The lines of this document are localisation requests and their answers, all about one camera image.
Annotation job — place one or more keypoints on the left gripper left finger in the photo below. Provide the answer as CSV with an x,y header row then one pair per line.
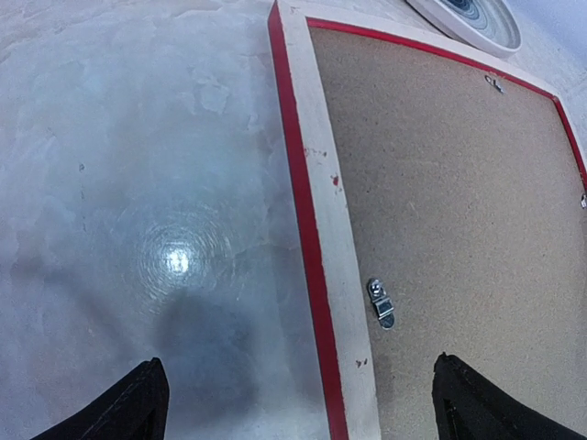
x,y
135,407

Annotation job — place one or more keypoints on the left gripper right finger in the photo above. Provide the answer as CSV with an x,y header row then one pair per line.
x,y
468,406

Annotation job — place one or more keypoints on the red wooden picture frame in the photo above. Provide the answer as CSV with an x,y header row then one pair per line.
x,y
331,267

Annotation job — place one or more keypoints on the brown cardboard backing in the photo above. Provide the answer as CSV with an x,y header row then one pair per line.
x,y
464,201

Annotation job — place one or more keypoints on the white striped ceramic plate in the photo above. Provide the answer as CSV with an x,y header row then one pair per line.
x,y
487,25

